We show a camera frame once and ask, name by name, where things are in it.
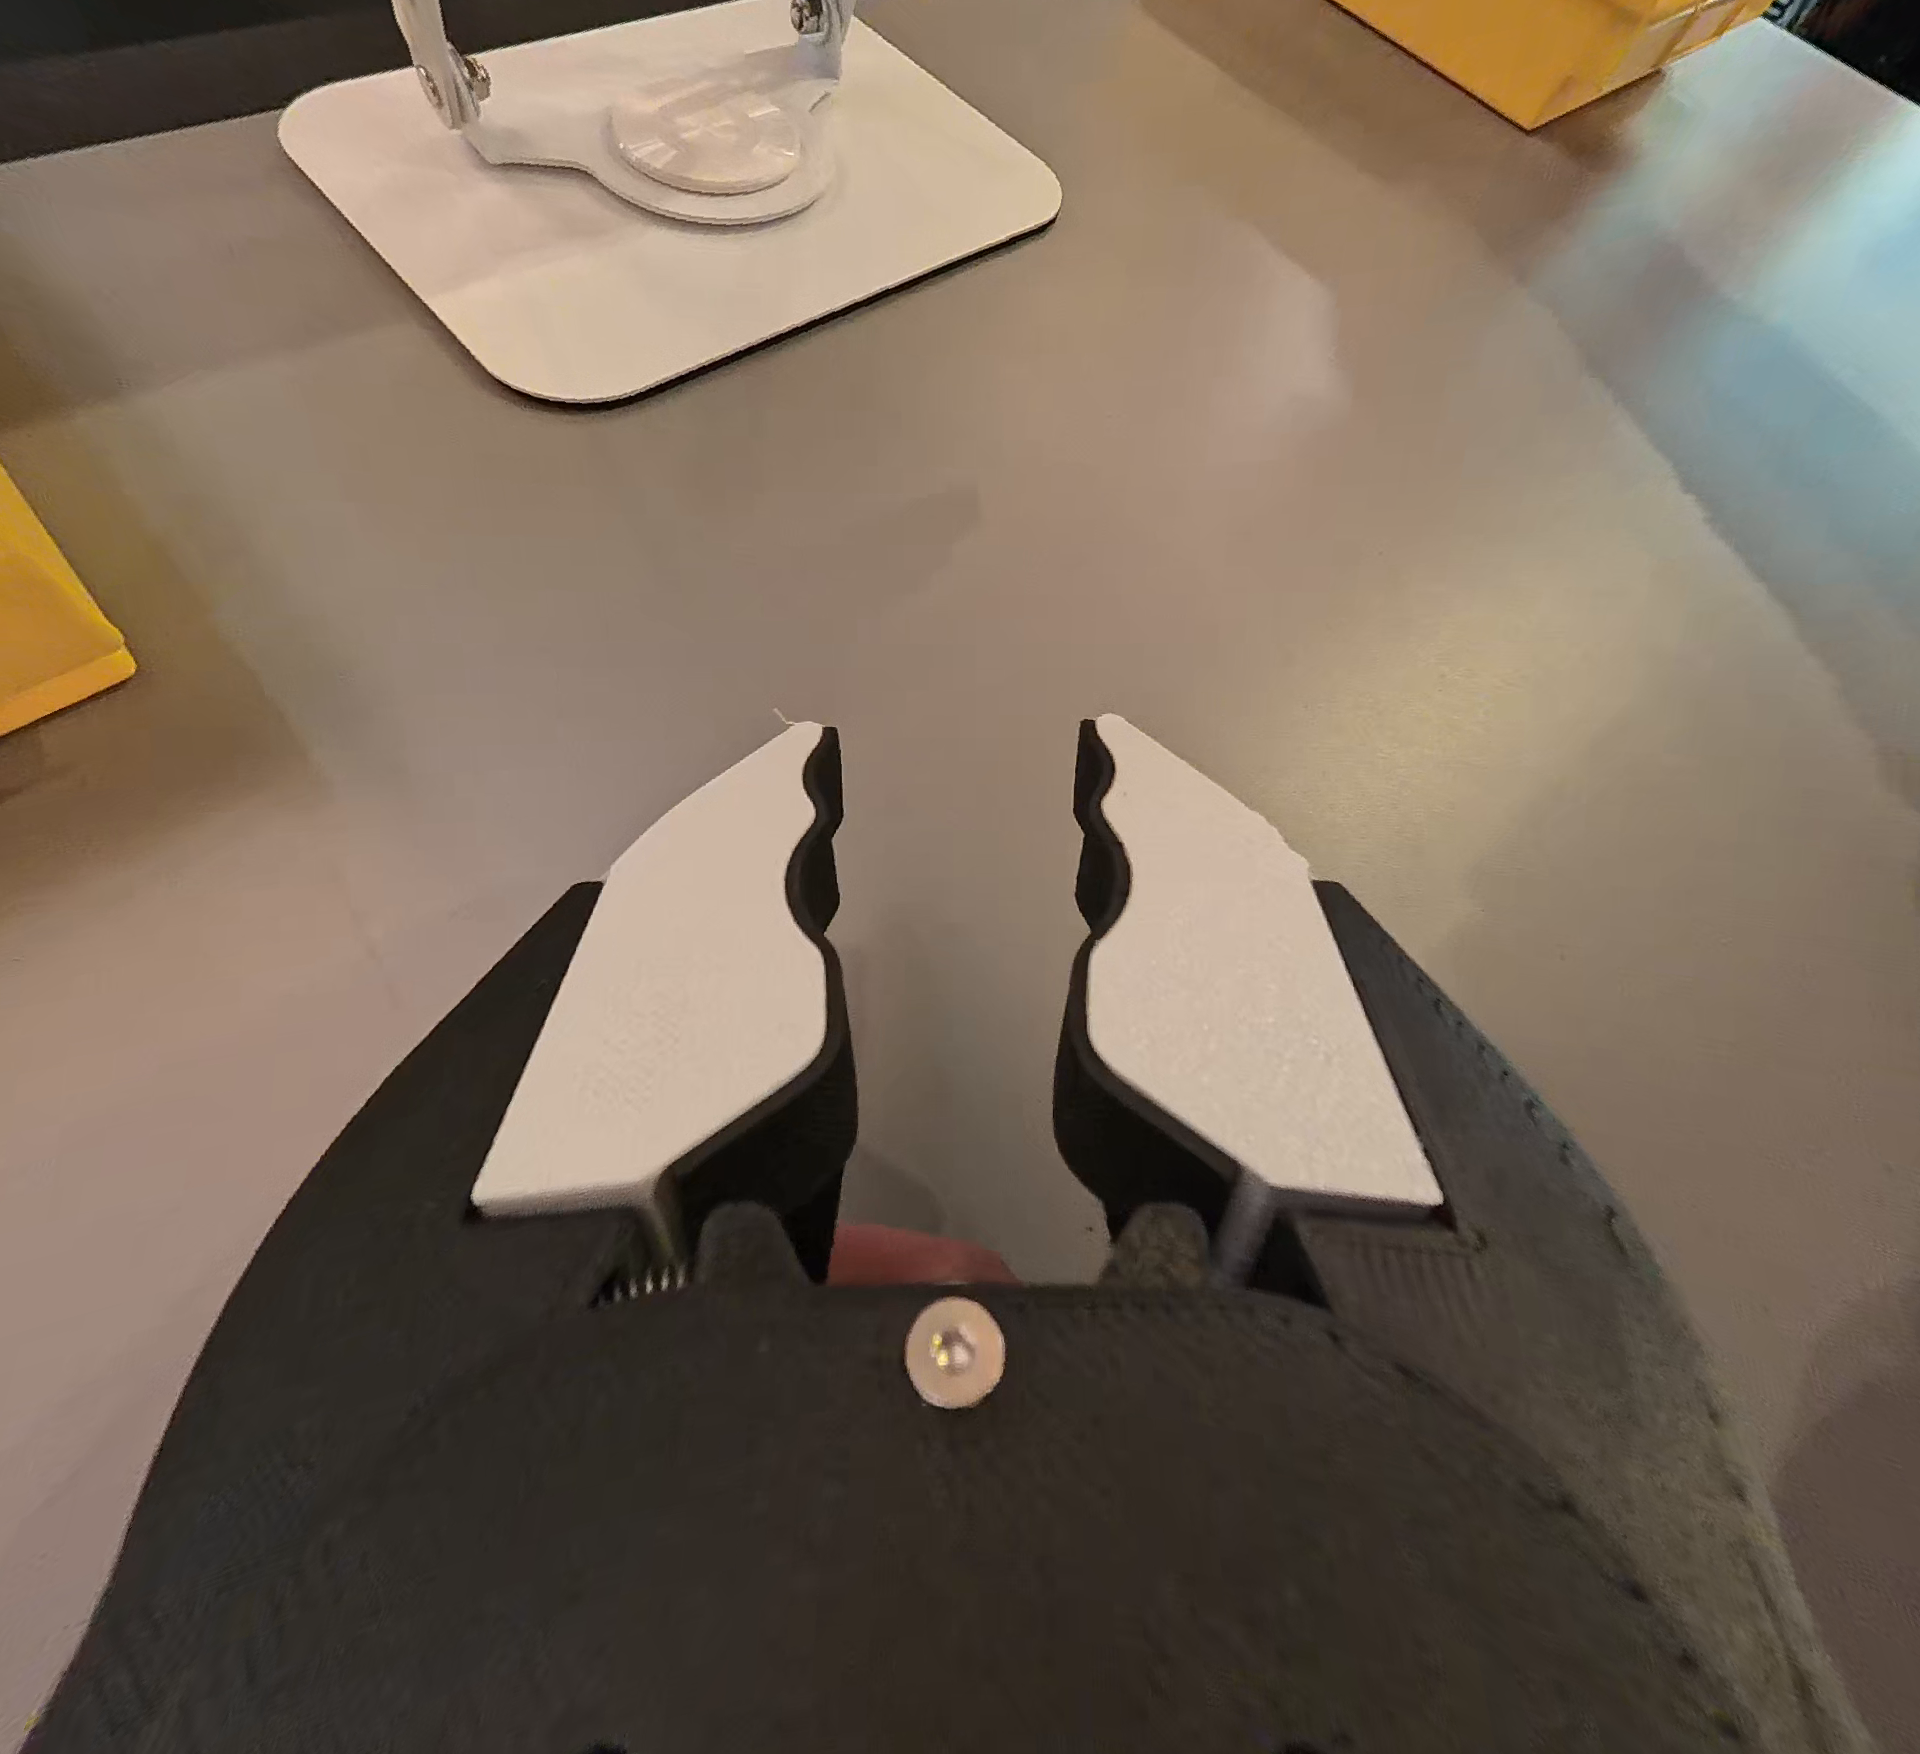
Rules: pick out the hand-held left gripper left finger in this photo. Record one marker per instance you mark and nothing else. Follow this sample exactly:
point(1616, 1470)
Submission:
point(661, 1019)

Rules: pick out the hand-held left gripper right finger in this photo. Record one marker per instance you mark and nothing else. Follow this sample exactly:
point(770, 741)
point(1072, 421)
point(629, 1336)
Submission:
point(1244, 1019)

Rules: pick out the white lamp stand base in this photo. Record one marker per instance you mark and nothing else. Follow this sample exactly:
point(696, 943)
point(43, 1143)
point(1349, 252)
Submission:
point(525, 268)

